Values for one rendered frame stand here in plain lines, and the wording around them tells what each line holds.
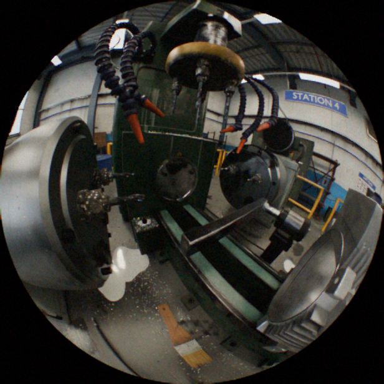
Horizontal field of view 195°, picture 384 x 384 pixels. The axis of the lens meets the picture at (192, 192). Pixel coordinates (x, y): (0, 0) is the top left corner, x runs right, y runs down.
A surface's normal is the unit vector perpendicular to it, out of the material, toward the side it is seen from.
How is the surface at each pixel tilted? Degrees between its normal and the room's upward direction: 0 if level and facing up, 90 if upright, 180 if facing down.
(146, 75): 90
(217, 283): 0
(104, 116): 90
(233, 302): 0
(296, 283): 36
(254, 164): 90
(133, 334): 0
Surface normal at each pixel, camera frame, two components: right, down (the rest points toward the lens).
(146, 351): 0.14, -0.90
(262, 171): -0.81, 0.14
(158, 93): 0.56, 0.42
